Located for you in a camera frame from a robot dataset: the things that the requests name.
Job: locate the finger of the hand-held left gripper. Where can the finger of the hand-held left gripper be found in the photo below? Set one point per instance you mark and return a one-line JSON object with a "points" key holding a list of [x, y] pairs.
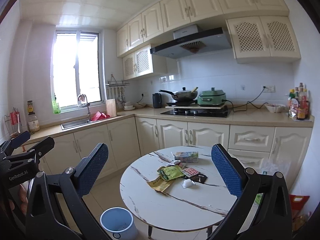
{"points": [[21, 138], [42, 145]]}

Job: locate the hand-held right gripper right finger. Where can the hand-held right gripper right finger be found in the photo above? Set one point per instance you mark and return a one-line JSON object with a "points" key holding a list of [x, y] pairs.
{"points": [[226, 172]]}

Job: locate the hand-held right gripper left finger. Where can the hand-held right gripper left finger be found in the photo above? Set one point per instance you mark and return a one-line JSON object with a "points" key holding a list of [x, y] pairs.
{"points": [[93, 170]]}

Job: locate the black foil packet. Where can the black foil packet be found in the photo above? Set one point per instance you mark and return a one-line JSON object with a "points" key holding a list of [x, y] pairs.
{"points": [[200, 178]]}

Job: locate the red and white packet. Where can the red and white packet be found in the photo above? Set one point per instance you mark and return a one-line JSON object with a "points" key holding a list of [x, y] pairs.
{"points": [[190, 172]]}

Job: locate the small white plastic cup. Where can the small white plastic cup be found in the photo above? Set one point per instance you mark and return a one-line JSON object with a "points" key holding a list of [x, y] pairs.
{"points": [[188, 183]]}

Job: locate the colourful tissue box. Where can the colourful tissue box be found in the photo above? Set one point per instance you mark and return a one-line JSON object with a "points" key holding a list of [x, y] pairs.
{"points": [[186, 156]]}

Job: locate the small foil wrapper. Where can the small foil wrapper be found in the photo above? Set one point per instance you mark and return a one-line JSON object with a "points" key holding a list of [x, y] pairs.
{"points": [[178, 164]]}

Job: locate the green snack packet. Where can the green snack packet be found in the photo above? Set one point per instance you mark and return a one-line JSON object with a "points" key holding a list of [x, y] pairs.
{"points": [[171, 172]]}

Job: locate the blue plastic waste bin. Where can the blue plastic waste bin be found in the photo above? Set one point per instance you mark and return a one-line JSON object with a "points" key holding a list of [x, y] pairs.
{"points": [[117, 220]]}

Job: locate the yellow snack packet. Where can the yellow snack packet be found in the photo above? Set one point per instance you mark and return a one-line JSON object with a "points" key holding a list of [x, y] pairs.
{"points": [[160, 184]]}

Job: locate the person's left hand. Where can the person's left hand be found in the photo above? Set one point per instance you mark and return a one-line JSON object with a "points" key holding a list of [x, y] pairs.
{"points": [[18, 202]]}

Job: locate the glass jar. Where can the glass jar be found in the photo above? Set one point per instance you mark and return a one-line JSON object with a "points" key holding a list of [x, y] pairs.
{"points": [[33, 124]]}

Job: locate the dark bottle yellow label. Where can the dark bottle yellow label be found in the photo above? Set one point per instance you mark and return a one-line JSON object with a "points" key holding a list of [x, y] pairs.
{"points": [[30, 108]]}

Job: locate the green dish soap bottle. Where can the green dish soap bottle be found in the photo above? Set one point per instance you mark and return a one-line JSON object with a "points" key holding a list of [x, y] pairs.
{"points": [[56, 107]]}

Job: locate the clear plastic bag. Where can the clear plastic bag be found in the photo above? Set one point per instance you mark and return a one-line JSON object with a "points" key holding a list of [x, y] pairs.
{"points": [[272, 166]]}

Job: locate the red dish rack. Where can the red dish rack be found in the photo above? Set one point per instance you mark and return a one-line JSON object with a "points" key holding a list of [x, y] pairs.
{"points": [[100, 117]]}

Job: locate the steel faucet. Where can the steel faucet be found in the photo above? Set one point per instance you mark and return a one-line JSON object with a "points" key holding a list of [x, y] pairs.
{"points": [[88, 110]]}

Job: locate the round white marble table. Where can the round white marble table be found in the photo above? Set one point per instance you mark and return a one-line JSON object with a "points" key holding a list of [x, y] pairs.
{"points": [[175, 205]]}

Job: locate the wooden cutting board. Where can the wooden cutting board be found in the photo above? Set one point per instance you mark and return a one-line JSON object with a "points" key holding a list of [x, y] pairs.
{"points": [[111, 107]]}

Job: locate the cream base cabinets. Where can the cream base cabinets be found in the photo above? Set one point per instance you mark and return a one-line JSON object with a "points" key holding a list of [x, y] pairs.
{"points": [[175, 132]]}

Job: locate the black gas hob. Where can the black gas hob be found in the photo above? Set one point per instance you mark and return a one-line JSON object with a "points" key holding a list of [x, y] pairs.
{"points": [[200, 112]]}

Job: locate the stack of white bowls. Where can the stack of white bowls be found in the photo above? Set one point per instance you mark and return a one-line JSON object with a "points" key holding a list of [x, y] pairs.
{"points": [[129, 107]]}

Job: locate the sliding glass window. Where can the sliding glass window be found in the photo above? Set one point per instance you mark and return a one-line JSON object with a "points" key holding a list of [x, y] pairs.
{"points": [[65, 75]]}

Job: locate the green electric cooker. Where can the green electric cooker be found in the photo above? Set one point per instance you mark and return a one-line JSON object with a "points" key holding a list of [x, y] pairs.
{"points": [[211, 97]]}

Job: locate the red bag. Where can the red bag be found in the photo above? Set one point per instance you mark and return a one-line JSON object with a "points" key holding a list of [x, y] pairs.
{"points": [[298, 202]]}

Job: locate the white bowl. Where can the white bowl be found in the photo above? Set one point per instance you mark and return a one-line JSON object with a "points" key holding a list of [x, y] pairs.
{"points": [[275, 108]]}

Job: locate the black portable stove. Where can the black portable stove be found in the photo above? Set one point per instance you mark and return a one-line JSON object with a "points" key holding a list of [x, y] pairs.
{"points": [[180, 103]]}

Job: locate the wok with lid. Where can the wok with lid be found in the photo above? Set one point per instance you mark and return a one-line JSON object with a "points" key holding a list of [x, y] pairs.
{"points": [[183, 95]]}

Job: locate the hanging utensil rack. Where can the hanging utensil rack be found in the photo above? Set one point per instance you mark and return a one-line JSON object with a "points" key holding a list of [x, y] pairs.
{"points": [[117, 83]]}

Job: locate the black electric kettle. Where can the black electric kettle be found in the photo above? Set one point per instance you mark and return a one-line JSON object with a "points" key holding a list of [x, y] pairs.
{"points": [[157, 101]]}

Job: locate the cluster of condiment bottles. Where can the cluster of condiment bottles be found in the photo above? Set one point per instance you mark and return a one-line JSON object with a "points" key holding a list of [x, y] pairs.
{"points": [[300, 105]]}

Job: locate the small cream lattice cabinet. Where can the small cream lattice cabinet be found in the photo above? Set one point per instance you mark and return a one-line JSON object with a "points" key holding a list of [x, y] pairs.
{"points": [[142, 60]]}

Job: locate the grey range hood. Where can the grey range hood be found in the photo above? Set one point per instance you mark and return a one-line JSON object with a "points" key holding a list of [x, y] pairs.
{"points": [[195, 45]]}

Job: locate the large cream lattice cabinet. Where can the large cream lattice cabinet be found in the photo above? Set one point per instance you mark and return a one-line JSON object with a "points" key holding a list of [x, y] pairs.
{"points": [[250, 37]]}

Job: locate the white wall socket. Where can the white wall socket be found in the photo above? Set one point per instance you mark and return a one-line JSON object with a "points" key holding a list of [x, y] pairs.
{"points": [[270, 88], [143, 95]]}

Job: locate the cream wall cabinet row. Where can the cream wall cabinet row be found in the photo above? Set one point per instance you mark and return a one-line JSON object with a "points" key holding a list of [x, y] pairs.
{"points": [[175, 7]]}

